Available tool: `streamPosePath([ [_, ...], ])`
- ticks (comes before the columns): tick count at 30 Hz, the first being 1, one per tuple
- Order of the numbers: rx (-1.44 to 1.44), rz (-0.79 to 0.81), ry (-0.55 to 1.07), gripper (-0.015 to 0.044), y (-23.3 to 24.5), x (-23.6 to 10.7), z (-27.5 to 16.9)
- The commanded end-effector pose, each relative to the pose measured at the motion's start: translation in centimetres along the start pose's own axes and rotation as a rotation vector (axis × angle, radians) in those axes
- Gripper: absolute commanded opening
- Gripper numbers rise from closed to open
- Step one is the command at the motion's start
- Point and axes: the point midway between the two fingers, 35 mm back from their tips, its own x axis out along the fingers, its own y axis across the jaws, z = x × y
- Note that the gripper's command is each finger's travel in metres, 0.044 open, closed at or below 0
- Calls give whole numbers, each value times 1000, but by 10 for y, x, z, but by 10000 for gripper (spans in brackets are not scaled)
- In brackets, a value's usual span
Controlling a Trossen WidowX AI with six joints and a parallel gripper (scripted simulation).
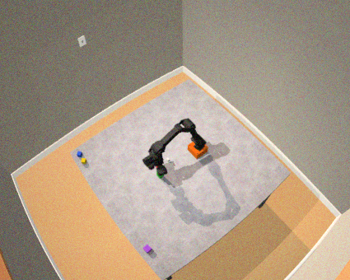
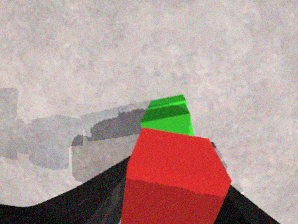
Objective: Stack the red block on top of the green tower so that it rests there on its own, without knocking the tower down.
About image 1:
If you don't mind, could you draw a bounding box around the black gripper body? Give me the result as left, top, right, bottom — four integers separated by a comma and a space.
155, 157, 167, 175

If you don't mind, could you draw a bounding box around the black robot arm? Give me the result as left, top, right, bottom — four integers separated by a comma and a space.
143, 118, 207, 170

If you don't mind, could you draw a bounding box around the purple block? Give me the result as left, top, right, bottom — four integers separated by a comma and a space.
143, 245, 152, 253

